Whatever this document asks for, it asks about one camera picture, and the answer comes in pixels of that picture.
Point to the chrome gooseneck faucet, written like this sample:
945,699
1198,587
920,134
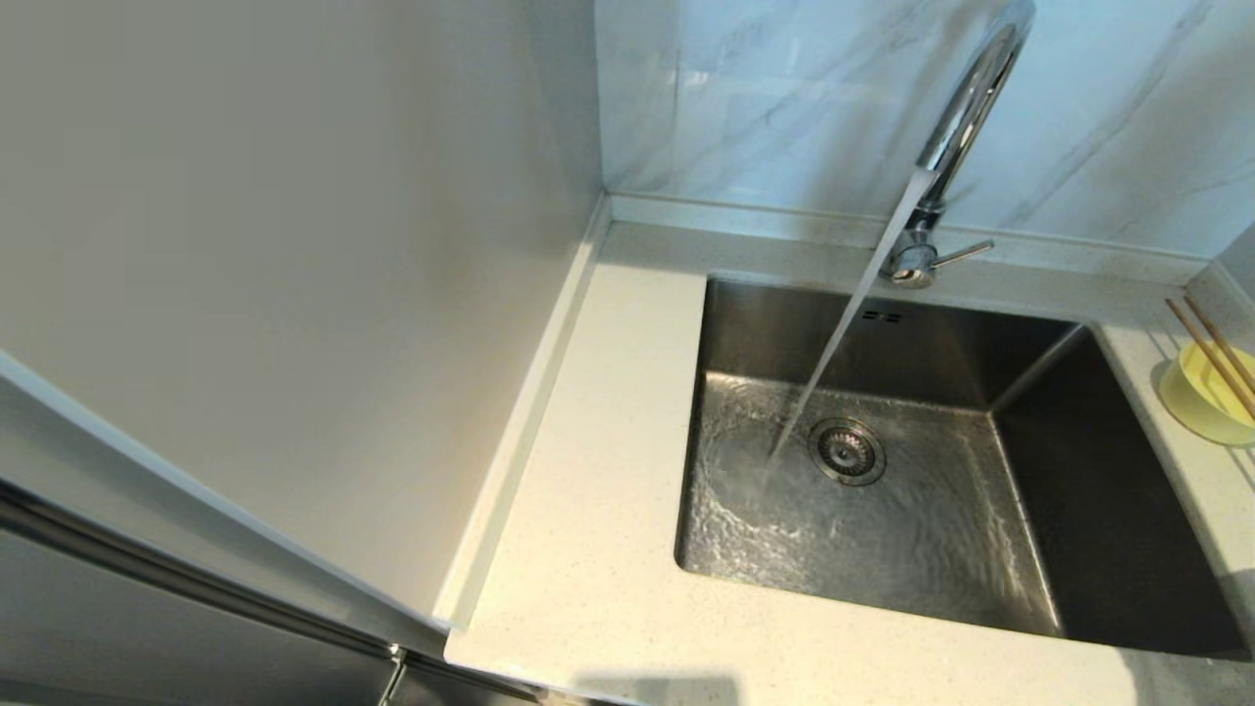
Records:
971,98

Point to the yellow plastic bowl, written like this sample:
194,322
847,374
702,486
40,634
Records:
1198,402

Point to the wooden chopstick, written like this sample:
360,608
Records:
1211,357
1221,338

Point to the stainless steel sink basin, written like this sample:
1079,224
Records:
882,569

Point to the round metal drain strainer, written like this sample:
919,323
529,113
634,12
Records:
847,451

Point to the tall cabinet with grey door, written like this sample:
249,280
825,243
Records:
245,294

